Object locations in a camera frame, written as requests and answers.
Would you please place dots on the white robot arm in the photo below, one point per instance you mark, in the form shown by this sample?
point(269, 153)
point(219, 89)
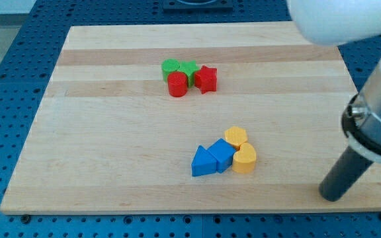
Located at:
point(333, 23)

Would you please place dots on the red star block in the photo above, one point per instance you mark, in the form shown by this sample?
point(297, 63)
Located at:
point(205, 79)

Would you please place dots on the green star block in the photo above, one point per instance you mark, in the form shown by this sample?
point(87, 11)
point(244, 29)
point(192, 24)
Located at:
point(188, 68)

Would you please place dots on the wooden board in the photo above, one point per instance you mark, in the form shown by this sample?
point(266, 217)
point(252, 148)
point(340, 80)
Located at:
point(108, 138)

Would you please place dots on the red cylinder block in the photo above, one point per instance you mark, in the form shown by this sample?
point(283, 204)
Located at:
point(177, 84)

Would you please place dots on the blue cube block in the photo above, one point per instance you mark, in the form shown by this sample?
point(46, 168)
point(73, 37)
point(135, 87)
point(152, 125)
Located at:
point(223, 153)

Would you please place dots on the blue triangle block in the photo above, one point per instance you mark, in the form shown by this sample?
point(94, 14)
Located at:
point(203, 163)

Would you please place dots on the yellow hexagon block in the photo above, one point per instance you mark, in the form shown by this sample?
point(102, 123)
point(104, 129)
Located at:
point(236, 136)

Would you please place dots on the green cylinder block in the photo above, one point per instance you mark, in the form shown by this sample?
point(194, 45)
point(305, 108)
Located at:
point(168, 66)

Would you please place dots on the yellow heart block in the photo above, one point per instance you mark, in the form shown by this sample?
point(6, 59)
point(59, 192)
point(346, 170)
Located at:
point(245, 159)

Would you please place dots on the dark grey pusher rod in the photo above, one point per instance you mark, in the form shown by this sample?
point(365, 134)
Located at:
point(345, 172)

